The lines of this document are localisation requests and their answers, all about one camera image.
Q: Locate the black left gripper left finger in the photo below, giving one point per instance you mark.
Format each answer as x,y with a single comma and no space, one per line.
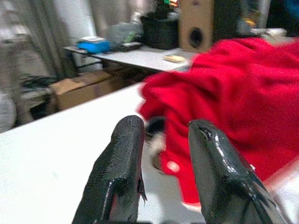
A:
121,158

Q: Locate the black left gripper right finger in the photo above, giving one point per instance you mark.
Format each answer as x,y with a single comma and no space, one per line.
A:
217,168

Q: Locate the red shirt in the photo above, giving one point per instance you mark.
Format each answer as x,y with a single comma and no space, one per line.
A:
229,93

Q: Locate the brown cardboard box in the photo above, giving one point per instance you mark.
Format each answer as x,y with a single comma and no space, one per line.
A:
79,91

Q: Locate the black flat device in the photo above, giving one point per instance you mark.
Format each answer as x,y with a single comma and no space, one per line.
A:
129,46

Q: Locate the small tan flat object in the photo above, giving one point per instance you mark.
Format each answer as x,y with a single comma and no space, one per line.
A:
175,58

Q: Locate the blue flat box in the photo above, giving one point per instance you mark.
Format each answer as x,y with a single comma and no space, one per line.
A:
93,45

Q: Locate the black plastic bin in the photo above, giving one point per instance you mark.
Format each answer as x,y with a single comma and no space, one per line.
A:
161,32

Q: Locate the cardboard box with round hole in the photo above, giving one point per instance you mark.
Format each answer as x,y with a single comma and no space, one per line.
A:
196,21

